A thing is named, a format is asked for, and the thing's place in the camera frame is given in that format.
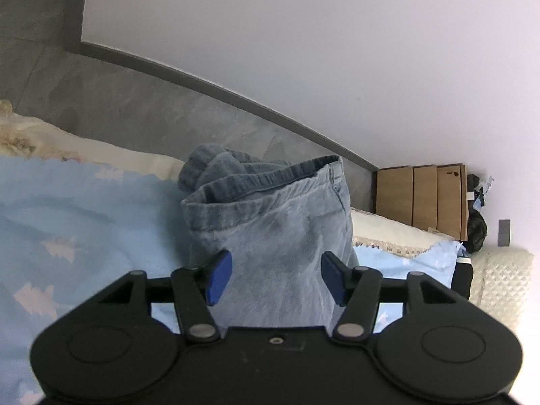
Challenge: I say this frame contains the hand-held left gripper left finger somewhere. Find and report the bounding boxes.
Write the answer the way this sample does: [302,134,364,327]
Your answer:
[71,249,234,344]

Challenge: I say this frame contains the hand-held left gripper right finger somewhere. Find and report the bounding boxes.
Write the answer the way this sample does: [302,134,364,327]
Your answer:
[320,251,474,343]

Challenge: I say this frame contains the blue denim jeans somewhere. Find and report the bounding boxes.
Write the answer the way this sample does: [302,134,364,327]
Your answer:
[177,143,356,330]

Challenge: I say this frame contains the wooden nightstand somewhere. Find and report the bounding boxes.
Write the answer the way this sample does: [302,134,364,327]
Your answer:
[375,163,470,242]

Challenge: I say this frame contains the black bolster pillow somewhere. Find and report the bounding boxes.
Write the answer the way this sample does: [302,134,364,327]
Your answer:
[452,255,474,301]

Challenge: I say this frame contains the light blue tree-print bed sheet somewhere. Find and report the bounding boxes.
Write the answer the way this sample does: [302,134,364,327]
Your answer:
[0,154,465,405]

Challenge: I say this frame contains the cream mattress with lace trim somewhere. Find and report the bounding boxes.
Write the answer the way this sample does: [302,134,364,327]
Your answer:
[0,100,461,263]

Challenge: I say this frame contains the black cloth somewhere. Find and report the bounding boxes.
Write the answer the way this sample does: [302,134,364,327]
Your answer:
[464,173,489,254]

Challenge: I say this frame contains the cream quilted headboard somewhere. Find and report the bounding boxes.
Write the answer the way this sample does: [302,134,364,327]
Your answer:
[467,246,535,335]

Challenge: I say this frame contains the white and blue patterned bag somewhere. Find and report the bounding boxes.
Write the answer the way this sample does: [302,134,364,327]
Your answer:
[473,174,495,212]

